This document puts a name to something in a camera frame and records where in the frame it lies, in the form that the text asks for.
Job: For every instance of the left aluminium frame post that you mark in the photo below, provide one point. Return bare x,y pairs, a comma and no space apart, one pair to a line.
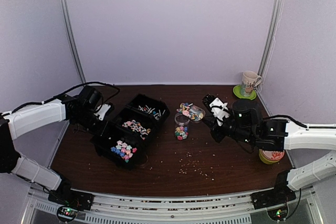
71,40

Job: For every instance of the small round lollipops pile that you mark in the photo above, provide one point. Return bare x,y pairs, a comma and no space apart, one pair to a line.
155,112

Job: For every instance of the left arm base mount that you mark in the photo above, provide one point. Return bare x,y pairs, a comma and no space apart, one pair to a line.
71,201

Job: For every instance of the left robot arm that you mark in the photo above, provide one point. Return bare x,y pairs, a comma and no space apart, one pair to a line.
28,132

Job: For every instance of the black three-compartment candy bin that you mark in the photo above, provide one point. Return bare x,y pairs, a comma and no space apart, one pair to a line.
116,132

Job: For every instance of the clear jar lid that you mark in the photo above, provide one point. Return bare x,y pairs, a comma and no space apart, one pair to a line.
145,160

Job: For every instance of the right aluminium frame post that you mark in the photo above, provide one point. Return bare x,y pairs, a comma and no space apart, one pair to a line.
270,39

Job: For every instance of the green bowl with red lid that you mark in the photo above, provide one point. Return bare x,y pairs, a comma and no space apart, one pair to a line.
270,157

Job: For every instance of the aluminium frame post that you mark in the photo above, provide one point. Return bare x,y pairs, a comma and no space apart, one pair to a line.
270,39
71,40

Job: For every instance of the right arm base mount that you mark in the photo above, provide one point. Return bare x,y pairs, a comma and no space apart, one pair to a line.
277,199

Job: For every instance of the swirl lollipops pile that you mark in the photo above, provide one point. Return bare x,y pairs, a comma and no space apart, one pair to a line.
137,128

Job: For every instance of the star candies pile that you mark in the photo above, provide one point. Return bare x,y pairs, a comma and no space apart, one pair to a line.
124,150

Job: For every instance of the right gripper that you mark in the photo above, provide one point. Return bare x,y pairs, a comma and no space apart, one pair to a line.
218,137

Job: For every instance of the front aluminium rail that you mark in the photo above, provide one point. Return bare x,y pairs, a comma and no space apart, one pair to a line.
227,208

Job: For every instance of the metal scoop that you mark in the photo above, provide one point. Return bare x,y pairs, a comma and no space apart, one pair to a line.
192,112

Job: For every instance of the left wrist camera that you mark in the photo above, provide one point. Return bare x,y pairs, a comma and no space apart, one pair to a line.
104,110

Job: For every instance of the clear plastic jar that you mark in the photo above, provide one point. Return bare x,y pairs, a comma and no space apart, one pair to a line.
181,120

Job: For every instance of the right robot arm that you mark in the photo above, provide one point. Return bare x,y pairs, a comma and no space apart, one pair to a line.
244,122

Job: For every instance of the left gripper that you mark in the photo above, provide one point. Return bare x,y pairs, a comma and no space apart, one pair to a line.
100,131

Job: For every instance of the cream patterned mug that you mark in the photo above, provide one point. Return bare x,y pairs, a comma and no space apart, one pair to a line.
250,79

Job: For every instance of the green saucer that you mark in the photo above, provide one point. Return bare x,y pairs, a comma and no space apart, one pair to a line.
247,93

